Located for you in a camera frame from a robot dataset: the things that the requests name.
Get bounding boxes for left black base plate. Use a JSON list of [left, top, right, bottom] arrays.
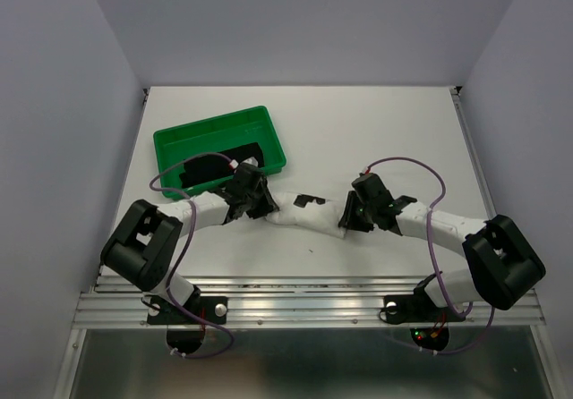
[[143, 295, 228, 326]]

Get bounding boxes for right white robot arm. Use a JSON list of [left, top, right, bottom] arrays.
[[339, 173, 546, 324]]

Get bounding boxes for green plastic bin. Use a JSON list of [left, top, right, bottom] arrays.
[[153, 106, 287, 200]]

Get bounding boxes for aluminium frame rail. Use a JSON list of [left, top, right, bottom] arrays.
[[71, 275, 548, 328]]

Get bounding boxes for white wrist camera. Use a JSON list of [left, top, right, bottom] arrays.
[[360, 168, 373, 177], [244, 157, 259, 167]]

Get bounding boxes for white t shirt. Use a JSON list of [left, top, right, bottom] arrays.
[[265, 192, 346, 239]]

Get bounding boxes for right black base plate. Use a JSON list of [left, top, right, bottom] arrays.
[[379, 294, 466, 326]]

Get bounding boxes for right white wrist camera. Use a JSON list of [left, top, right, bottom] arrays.
[[360, 168, 373, 177]]

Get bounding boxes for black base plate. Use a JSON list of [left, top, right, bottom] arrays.
[[143, 295, 228, 326], [379, 294, 466, 326]]

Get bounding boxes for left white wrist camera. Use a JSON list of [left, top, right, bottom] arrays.
[[244, 157, 259, 167]]

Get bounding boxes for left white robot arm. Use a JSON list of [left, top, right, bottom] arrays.
[[100, 160, 278, 322]]

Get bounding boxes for black rolled t shirt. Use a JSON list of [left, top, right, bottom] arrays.
[[179, 142, 265, 188]]

